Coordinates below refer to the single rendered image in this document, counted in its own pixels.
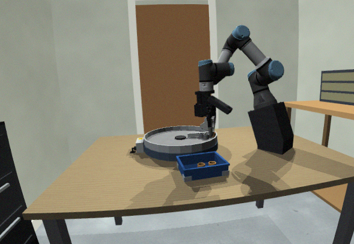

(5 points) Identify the blue crate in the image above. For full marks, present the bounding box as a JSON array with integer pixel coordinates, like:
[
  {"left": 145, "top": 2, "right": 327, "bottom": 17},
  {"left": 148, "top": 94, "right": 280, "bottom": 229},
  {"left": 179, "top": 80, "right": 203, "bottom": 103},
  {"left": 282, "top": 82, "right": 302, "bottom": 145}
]
[{"left": 176, "top": 151, "right": 230, "bottom": 182}]

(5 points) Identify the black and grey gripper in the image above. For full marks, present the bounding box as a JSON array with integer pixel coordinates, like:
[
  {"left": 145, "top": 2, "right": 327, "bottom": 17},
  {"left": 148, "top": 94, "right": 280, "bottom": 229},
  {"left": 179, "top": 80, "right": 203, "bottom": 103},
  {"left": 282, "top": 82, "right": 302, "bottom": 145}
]
[{"left": 194, "top": 90, "right": 216, "bottom": 138}]

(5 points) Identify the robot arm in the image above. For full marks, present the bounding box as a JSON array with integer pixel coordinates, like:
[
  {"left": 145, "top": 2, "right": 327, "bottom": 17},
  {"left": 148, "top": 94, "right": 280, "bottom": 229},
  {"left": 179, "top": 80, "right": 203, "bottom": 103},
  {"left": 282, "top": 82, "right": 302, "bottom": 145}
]
[{"left": 198, "top": 25, "right": 284, "bottom": 115}]

